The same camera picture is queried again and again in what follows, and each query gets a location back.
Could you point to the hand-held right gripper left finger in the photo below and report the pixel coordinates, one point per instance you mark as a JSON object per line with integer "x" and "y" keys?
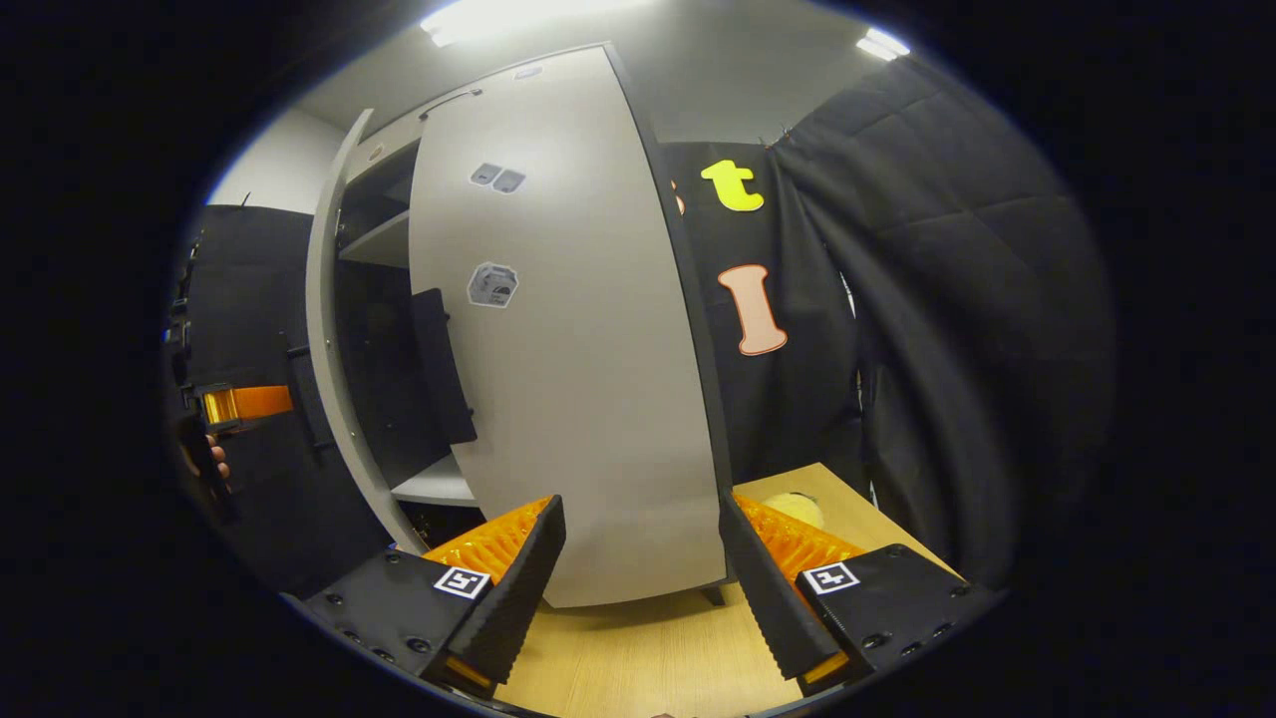
{"x": 518, "y": 593}

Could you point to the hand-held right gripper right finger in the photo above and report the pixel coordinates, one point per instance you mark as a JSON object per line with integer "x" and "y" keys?
{"x": 763, "y": 598}

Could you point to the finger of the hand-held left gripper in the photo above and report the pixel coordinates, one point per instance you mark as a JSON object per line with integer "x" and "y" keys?
{"x": 259, "y": 401}

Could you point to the white shoe cabinet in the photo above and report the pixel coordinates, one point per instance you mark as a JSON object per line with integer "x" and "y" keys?
{"x": 384, "y": 234}

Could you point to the white cabinet drawer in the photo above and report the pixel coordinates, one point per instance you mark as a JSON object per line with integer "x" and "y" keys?
{"x": 399, "y": 125}

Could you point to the yellow plush toy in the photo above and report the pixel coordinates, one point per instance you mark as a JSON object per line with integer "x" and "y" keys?
{"x": 797, "y": 507}

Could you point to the large ceiling light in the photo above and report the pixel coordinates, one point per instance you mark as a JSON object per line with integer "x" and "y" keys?
{"x": 518, "y": 15}

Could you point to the small ceiling light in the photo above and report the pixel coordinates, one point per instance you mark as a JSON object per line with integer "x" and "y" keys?
{"x": 882, "y": 43}

